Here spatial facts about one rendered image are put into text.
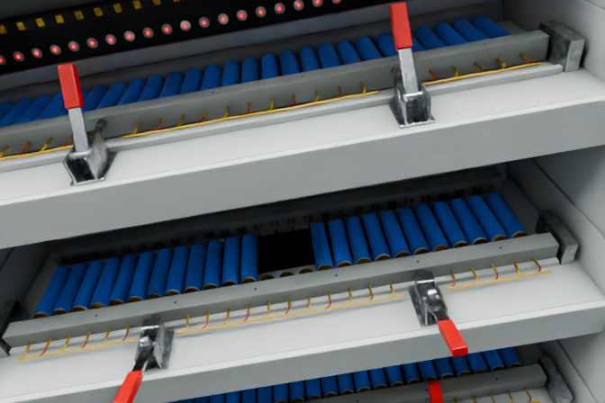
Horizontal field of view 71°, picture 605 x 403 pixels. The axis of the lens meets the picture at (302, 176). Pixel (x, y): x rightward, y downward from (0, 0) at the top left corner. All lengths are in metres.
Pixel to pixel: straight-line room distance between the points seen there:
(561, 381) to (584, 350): 0.06
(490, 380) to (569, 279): 0.17
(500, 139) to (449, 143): 0.04
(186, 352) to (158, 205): 0.16
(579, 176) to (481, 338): 0.18
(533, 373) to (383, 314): 0.23
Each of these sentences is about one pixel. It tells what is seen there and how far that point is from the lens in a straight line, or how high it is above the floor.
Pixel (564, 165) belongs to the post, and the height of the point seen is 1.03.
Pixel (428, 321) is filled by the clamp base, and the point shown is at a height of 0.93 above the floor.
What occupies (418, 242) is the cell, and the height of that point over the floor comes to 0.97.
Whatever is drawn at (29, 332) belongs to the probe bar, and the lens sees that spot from 0.53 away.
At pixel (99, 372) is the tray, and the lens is 0.49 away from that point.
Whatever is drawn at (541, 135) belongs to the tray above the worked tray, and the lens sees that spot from 0.39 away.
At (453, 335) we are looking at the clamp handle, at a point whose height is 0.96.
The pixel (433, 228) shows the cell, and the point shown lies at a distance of 0.49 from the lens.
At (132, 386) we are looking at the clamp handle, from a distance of 0.41.
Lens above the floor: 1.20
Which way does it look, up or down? 18 degrees down
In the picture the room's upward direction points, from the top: 10 degrees counter-clockwise
